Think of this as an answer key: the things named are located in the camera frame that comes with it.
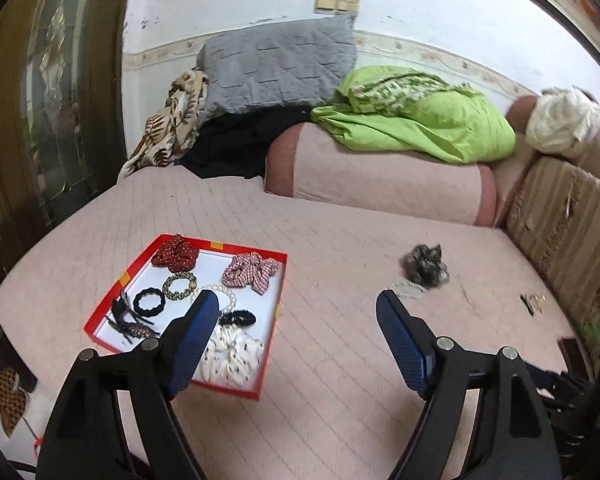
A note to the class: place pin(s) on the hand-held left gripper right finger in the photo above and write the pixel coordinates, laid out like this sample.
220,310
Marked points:
402,340

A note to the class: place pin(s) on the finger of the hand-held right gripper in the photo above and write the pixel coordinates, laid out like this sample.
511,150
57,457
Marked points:
565,400

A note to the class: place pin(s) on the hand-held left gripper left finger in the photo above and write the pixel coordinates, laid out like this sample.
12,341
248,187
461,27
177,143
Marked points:
192,340

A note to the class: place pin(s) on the white dotted scrunchie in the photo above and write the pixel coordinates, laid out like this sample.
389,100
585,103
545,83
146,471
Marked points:
235,355

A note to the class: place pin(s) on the small black scrunchie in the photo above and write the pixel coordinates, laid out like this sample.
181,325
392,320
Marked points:
237,318

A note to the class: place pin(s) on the black hair claw clip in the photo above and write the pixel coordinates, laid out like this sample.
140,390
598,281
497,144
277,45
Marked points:
130,327

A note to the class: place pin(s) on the red box with white inside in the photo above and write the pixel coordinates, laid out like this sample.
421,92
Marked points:
205,265

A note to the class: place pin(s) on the red polka dot scrunchie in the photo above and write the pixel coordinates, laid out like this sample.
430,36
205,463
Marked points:
176,252

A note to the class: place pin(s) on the red plaid scrunchie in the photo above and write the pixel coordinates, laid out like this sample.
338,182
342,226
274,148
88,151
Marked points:
252,271

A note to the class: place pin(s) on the grey patterned scrunchie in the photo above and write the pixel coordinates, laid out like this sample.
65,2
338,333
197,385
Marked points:
425,262

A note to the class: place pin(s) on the clear hair claw clip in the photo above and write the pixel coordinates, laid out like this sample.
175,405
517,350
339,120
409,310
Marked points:
537,301

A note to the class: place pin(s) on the black flat hair clip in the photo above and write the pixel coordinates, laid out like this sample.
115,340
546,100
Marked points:
527,305

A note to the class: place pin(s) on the striped floral sofa cushion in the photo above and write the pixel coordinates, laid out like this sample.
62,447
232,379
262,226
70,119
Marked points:
565,245

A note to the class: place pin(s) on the pink bolster cushion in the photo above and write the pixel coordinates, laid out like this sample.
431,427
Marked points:
380,180

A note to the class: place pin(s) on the leopard print slipper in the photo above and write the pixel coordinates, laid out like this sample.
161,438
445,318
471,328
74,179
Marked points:
10,400

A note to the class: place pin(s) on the black cloth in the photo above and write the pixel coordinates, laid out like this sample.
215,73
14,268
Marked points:
235,145

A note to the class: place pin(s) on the green blanket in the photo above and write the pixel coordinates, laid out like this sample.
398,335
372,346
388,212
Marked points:
430,120

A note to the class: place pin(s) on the leaf print blanket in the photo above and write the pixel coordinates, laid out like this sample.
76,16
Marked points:
175,115

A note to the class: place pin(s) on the white crumpled cloth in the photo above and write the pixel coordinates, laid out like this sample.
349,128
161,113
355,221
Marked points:
562,120

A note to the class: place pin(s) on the dark wooden door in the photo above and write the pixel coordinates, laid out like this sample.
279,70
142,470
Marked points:
40,110

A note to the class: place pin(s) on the grey quilted pillow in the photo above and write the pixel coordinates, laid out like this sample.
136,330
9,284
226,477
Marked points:
280,65

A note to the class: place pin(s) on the dark framed picture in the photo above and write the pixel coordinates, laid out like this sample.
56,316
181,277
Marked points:
580,5

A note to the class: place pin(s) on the gold wall switches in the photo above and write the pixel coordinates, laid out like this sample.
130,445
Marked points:
337,5

